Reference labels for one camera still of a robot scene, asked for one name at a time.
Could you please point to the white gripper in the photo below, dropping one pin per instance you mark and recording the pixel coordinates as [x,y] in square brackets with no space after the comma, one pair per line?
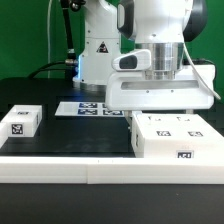
[131,91]

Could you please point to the white cabinet door panel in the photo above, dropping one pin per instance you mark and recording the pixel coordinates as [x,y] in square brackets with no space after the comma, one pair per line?
[154,126]
[192,127]

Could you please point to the white cabinet body box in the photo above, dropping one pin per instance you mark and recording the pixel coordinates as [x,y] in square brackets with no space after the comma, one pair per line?
[172,147]

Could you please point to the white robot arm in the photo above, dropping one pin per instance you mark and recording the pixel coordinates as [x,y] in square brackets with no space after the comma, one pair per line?
[164,27]

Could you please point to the small white cabinet top box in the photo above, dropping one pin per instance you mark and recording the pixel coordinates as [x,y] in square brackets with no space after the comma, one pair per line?
[23,120]

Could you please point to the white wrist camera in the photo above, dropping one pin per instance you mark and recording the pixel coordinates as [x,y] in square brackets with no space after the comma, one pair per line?
[135,60]

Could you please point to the white marker base plate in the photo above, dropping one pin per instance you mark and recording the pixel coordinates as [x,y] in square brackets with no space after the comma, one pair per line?
[86,109]

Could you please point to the white front fence rail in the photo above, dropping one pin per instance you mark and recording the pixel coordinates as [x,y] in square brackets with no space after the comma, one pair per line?
[109,171]

